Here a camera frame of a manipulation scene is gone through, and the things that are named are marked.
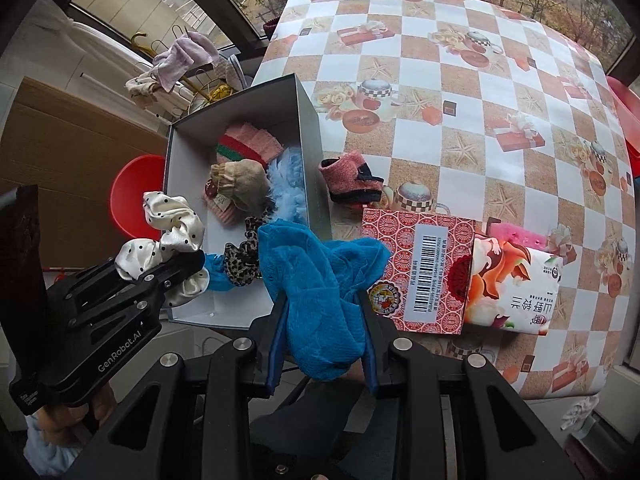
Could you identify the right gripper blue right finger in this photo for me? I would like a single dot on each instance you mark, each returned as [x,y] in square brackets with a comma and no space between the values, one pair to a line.
[368,358]

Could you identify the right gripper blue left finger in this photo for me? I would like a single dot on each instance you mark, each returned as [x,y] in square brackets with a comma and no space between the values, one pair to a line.
[276,346]

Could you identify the blue mesh cloth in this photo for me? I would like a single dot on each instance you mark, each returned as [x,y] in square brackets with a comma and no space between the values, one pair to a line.
[218,278]
[321,282]

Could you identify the leopard print scrunchie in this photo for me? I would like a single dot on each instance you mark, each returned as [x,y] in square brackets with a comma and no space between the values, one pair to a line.
[241,263]

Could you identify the white polka dot scrunchie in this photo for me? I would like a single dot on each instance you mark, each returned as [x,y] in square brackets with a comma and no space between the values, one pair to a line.
[181,232]

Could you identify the beige knit hat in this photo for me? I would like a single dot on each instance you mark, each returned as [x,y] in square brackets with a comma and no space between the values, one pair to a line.
[244,183]

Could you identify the light blue fluffy duster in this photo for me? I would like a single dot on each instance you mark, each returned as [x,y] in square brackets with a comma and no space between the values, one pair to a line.
[287,193]

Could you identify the pink striped knit glove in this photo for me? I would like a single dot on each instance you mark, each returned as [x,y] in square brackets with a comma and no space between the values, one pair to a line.
[240,141]

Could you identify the person's left hand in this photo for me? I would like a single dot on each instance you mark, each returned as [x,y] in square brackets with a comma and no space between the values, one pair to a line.
[58,424]

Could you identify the red patterned cardboard box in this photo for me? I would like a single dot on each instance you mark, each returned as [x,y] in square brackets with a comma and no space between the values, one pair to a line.
[425,285]

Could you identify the pink black knit sock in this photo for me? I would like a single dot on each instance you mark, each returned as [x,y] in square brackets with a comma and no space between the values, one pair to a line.
[350,181]

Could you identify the red plastic chair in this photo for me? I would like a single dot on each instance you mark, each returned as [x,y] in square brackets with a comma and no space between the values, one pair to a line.
[142,174]

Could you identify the brown cardboard panel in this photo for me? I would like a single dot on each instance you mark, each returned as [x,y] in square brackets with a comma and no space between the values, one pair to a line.
[72,150]

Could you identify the grey white cardboard box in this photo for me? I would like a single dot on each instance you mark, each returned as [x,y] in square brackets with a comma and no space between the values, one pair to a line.
[281,107]

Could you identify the checkered patterned tablecloth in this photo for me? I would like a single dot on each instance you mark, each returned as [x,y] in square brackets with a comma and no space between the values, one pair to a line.
[467,108]

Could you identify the beige hanging cloth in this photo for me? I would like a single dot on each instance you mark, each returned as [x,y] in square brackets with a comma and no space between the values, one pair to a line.
[146,91]

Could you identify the pink hanging towel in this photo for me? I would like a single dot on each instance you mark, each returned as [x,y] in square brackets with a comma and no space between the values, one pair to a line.
[191,50]

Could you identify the dark red knit slipper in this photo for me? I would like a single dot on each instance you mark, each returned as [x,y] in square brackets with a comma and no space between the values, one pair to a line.
[270,27]

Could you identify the pink plastic basin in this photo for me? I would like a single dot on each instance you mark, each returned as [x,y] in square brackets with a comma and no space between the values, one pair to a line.
[627,109]

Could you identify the gold wire umbrella stand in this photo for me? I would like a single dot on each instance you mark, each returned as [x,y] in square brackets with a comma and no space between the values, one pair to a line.
[200,81]

